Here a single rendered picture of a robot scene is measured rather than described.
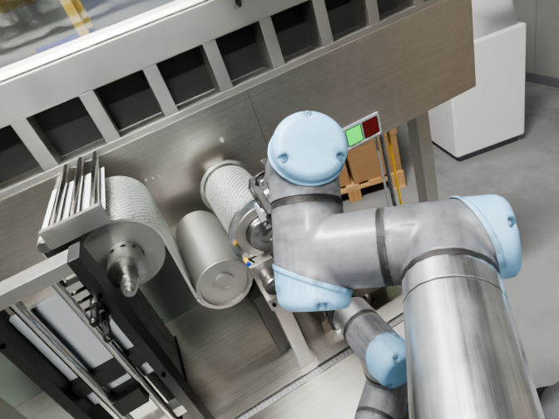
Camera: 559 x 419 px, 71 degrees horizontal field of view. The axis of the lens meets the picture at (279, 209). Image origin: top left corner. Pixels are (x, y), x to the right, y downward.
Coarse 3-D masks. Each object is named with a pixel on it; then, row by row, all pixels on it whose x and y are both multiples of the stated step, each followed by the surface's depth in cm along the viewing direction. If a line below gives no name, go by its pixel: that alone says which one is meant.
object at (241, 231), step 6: (252, 210) 76; (246, 216) 76; (252, 216) 76; (240, 222) 76; (246, 222) 76; (240, 228) 76; (246, 228) 77; (240, 234) 77; (240, 240) 77; (246, 240) 78; (240, 246) 78; (246, 246) 79; (246, 252) 79; (252, 252) 80; (258, 252) 80; (264, 252) 81; (270, 252) 81
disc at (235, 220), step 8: (240, 208) 75; (248, 208) 76; (240, 216) 76; (232, 224) 76; (232, 232) 76; (232, 240) 77; (232, 248) 78; (240, 248) 78; (240, 256) 79; (248, 256) 80; (256, 256) 81; (272, 256) 82
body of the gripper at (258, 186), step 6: (264, 162) 52; (264, 168) 53; (258, 174) 58; (252, 180) 58; (258, 180) 58; (252, 186) 58; (258, 186) 57; (252, 192) 61; (258, 192) 57; (258, 198) 58; (264, 198) 57; (258, 204) 62; (264, 204) 57; (264, 210) 60; (270, 210) 57; (270, 216) 58; (270, 222) 57
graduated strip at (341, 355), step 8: (392, 320) 94; (400, 320) 93; (344, 352) 91; (352, 352) 90; (328, 360) 90; (336, 360) 90; (320, 368) 89; (328, 368) 89; (304, 376) 89; (312, 376) 88; (288, 384) 89; (296, 384) 88; (280, 392) 88; (288, 392) 87; (264, 400) 87; (272, 400) 87; (256, 408) 86; (264, 408) 86; (240, 416) 86; (248, 416) 85
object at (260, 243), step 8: (256, 224) 75; (248, 232) 77; (256, 232) 76; (248, 240) 78; (256, 240) 77; (264, 240) 78; (272, 240) 78; (256, 248) 78; (264, 248) 78; (272, 248) 79
